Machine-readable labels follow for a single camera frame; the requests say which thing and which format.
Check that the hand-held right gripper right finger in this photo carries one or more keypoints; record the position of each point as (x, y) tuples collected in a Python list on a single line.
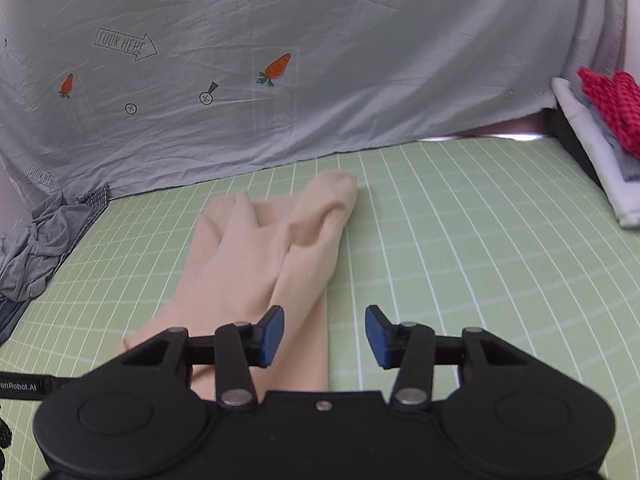
[(377, 332)]

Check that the red knit cloth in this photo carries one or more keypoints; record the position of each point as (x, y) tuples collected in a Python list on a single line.
[(620, 105)]

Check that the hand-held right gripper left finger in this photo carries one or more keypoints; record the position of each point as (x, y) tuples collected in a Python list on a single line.
[(272, 332)]

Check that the beige tights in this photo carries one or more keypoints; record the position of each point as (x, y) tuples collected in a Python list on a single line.
[(240, 260)]

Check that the checked grey cloth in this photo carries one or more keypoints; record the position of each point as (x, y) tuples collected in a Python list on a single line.
[(95, 197)]

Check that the grey crumpled garment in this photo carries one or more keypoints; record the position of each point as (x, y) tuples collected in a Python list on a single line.
[(40, 245)]

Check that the white folded cloth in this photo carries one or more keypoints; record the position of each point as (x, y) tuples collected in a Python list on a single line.
[(595, 150)]

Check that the dark teal cloth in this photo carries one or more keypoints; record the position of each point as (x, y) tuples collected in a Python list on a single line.
[(10, 317)]

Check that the grey carrot print sheet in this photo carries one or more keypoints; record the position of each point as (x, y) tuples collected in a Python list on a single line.
[(325, 85)]

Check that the grey folded cloth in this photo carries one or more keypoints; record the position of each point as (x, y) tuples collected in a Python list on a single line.
[(631, 167)]

